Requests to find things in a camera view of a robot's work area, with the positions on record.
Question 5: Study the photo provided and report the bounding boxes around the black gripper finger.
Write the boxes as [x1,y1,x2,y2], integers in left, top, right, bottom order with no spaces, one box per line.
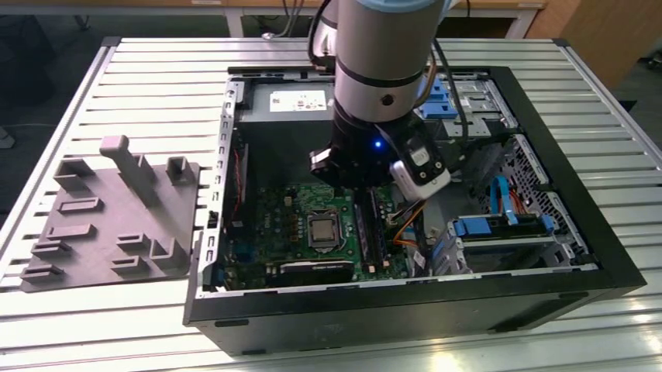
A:
[309,146,341,185]

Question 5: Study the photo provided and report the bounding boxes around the dark RAM stick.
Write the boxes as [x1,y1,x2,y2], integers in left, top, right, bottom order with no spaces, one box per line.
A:
[370,189,390,269]
[354,188,376,270]

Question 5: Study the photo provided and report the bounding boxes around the grey power supply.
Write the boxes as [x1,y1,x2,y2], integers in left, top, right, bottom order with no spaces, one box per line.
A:
[235,82,338,186]

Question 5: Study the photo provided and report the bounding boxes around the green motherboard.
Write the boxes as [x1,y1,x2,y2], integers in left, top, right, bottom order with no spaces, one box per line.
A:
[251,181,416,291]

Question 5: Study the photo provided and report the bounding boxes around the silver CPU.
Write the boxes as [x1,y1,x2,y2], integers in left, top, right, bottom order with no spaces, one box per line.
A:
[309,215,341,242]

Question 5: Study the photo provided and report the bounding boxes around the blue drive bay latch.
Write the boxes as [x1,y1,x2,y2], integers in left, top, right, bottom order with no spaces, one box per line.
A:
[417,77,461,120]

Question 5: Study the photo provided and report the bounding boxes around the CPU socket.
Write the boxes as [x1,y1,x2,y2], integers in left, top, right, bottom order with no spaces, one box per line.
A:
[304,208,348,255]

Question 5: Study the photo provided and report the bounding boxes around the grey metal drive cage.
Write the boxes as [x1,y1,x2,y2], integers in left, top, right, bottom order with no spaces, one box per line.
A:
[413,75,520,164]

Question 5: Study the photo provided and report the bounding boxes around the black graphics card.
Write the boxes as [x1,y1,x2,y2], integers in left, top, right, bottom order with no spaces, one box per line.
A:
[266,259,358,288]

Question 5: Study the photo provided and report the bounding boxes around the hard disk in blue carrier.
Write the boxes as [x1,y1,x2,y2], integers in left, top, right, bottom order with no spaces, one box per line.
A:
[448,214,560,244]

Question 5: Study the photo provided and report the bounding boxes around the grey parts rack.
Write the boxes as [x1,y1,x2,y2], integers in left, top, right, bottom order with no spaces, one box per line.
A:
[19,134,203,294]

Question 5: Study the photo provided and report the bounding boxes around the black PC case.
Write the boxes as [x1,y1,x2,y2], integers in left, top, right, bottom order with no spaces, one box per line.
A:
[182,64,649,357]

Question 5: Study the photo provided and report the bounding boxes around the wooden cabinet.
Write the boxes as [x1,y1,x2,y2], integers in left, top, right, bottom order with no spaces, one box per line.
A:
[525,0,662,91]

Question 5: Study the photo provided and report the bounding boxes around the dark chair base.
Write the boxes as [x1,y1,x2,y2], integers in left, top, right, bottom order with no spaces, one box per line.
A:
[640,49,662,71]

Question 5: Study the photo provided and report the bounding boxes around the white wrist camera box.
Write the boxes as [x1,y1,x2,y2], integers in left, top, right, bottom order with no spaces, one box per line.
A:
[389,135,453,202]

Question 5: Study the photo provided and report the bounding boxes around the red twisted wire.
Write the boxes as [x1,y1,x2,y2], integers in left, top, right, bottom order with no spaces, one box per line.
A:
[231,146,249,224]

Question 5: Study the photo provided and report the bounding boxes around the orange wires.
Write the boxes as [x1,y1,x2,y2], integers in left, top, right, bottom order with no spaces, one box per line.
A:
[389,200,432,247]

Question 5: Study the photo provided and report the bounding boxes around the black cable bundle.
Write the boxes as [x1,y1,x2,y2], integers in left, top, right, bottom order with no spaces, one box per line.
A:
[449,133,513,175]

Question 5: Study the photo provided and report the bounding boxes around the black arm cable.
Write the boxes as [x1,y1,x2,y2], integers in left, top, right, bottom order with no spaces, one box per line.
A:
[430,38,474,145]

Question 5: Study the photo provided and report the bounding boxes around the blue plastic drive rail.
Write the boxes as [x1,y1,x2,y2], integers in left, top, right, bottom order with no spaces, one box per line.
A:
[430,231,457,272]

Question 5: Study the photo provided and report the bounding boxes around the blue flat data cable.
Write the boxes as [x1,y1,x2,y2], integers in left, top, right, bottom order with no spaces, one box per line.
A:
[488,175,521,227]

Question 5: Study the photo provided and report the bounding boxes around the red flat data cable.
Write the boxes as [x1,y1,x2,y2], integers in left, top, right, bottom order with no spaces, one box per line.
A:
[509,188,530,216]

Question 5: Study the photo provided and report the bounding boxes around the thin cable with plug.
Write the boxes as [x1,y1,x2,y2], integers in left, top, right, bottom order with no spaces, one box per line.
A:
[261,0,306,40]

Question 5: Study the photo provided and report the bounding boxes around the white frame desk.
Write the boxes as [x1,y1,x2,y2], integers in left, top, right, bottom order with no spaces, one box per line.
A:
[0,0,550,40]

